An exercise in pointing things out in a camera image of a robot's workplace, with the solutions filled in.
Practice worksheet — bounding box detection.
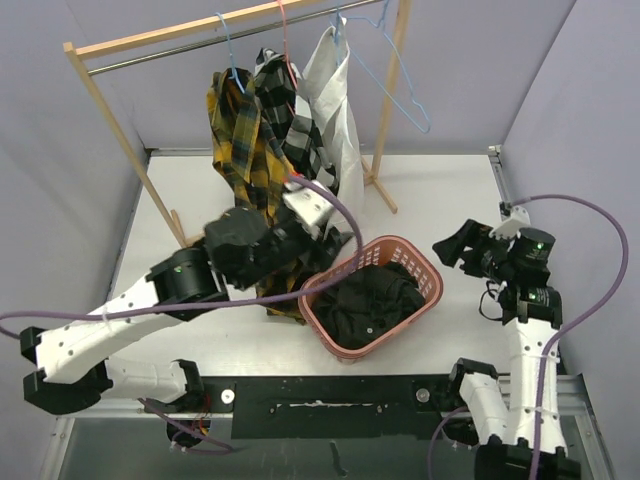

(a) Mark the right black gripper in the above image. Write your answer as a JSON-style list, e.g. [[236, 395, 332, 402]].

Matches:
[[433, 218, 517, 282]]

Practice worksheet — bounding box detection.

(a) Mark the pink plastic laundry basket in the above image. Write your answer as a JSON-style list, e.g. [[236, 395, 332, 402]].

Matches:
[[298, 235, 444, 362]]

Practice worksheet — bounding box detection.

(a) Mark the dark pinstriped shirt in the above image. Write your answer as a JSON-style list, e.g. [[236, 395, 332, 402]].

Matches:
[[312, 262, 425, 350]]

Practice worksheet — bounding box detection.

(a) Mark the light blue wire hanger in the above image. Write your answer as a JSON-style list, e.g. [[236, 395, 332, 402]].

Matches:
[[339, 1, 433, 135]]

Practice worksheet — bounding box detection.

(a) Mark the blue hanger of white shirt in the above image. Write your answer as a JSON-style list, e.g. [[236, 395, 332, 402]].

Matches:
[[331, 5, 349, 67]]

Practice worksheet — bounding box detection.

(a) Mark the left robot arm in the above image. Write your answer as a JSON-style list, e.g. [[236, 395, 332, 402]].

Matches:
[[19, 207, 354, 415]]

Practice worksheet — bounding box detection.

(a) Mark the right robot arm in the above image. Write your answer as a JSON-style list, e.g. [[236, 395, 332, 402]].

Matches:
[[433, 219, 581, 479]]

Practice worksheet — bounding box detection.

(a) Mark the yellow plaid shirt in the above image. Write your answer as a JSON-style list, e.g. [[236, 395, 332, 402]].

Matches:
[[205, 69, 309, 323]]

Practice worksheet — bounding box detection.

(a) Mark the black white checked shirt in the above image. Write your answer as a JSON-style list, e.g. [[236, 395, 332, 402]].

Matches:
[[254, 48, 339, 194]]

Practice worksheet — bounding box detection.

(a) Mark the blue hanger of yellow shirt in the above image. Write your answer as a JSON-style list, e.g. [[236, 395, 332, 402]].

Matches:
[[215, 12, 245, 95]]

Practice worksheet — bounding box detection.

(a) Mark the pink hanger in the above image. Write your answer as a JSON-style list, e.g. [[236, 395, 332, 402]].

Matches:
[[276, 0, 299, 92]]

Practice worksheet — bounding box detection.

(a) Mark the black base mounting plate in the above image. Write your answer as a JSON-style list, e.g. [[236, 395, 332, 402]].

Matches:
[[144, 374, 501, 442]]

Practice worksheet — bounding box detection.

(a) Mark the metal hanging rod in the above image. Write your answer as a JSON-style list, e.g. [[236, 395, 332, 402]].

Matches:
[[76, 1, 377, 77]]

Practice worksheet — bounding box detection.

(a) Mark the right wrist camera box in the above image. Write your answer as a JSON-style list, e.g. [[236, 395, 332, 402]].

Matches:
[[489, 202, 531, 240]]

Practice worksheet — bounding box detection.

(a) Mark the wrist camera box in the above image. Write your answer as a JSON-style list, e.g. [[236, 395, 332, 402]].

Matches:
[[489, 202, 531, 240], [282, 181, 334, 231]]

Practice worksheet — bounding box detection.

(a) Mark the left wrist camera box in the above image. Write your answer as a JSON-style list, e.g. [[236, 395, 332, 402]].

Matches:
[[282, 181, 334, 231]]

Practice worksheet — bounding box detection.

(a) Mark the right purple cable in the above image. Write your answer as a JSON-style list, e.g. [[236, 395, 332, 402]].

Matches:
[[425, 194, 631, 480]]

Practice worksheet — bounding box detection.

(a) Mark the wooden clothes rack frame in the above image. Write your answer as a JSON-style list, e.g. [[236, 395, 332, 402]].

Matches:
[[62, 0, 414, 249]]

